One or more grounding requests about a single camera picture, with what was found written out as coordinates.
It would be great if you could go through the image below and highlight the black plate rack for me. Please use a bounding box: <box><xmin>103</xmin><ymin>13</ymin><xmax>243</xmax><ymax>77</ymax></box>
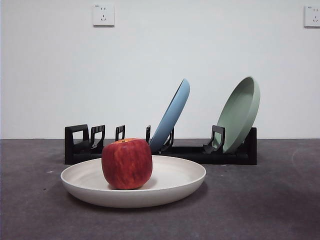
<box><xmin>64</xmin><ymin>123</ymin><xmax>258</xmax><ymax>166</ymax></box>

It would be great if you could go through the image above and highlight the white wall socket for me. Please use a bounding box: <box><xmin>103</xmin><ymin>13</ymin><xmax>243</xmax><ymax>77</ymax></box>
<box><xmin>92</xmin><ymin>4</ymin><xmax>116</xmax><ymax>28</ymax></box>
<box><xmin>303</xmin><ymin>4</ymin><xmax>320</xmax><ymax>28</ymax></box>

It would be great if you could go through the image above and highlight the blue plate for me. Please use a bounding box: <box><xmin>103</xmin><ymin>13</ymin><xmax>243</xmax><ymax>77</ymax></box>
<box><xmin>148</xmin><ymin>78</ymin><xmax>191</xmax><ymax>154</ymax></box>

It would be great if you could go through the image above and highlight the green plate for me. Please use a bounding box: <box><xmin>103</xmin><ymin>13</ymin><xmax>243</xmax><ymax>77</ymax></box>
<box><xmin>215</xmin><ymin>76</ymin><xmax>262</xmax><ymax>154</ymax></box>

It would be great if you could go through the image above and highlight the red apple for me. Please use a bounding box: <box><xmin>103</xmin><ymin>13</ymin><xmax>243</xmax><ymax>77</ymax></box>
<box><xmin>101</xmin><ymin>137</ymin><xmax>153</xmax><ymax>190</ymax></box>

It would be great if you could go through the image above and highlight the cream pale yellow plate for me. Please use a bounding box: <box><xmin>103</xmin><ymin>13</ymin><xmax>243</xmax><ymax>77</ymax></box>
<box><xmin>59</xmin><ymin>154</ymin><xmax>207</xmax><ymax>209</ymax></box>

